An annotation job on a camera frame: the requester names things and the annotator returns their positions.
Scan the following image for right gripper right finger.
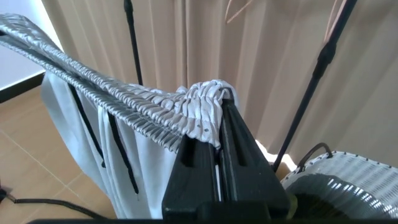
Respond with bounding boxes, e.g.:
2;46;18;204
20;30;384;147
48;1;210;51
217;99;291;219

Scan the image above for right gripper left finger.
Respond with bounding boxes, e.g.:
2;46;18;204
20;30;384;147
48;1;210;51
161;136;221;219

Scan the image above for pale grey shorts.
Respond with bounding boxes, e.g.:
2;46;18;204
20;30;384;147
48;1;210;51
0;12;241;220

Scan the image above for white laundry basket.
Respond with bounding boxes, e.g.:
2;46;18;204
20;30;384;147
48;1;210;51
280;142;398;220

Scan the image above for black clothes rack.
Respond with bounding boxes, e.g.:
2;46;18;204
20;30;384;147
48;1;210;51
123;0;359;174

